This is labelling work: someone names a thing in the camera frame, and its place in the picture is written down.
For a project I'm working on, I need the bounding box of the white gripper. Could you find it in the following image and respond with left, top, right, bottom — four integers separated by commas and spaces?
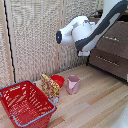
77, 49, 92, 58

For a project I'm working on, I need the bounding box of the brown wooden drawer cabinet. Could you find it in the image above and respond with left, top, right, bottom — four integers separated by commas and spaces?
85, 8, 128, 83

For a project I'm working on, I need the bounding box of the pink cup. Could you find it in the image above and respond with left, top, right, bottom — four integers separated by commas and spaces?
66, 75, 81, 95

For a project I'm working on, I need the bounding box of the red bowl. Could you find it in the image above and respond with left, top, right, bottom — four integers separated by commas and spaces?
49, 74, 66, 89

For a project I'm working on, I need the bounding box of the patterned snack bag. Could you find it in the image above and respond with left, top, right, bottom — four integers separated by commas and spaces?
40, 73, 61, 104

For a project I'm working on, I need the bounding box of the beige woven folding screen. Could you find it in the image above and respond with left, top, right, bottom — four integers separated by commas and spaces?
0, 0, 104, 88

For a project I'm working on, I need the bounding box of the red plastic shopping basket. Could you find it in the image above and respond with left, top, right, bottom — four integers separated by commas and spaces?
0, 79, 58, 128

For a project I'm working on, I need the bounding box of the metal drawer handle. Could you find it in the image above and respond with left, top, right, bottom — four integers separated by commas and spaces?
105, 35, 120, 42
95, 54, 121, 68

